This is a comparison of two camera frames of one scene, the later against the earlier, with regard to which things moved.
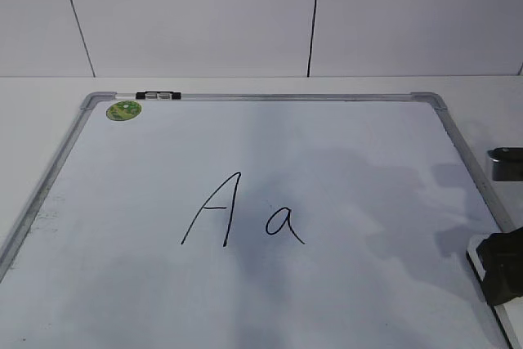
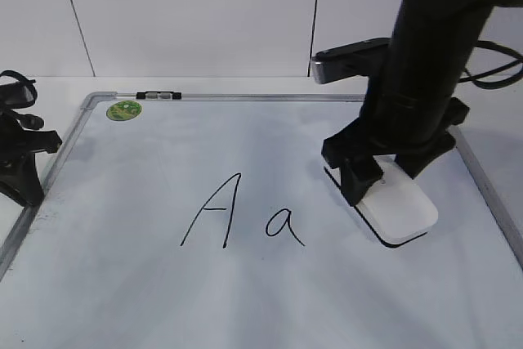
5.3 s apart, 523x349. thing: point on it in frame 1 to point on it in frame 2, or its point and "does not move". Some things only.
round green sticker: [122, 110] does not move
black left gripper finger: [501, 254] to [415, 131]
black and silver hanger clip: [158, 96] does not move
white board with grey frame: [254, 221] does not move
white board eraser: [509, 315] to [395, 208]
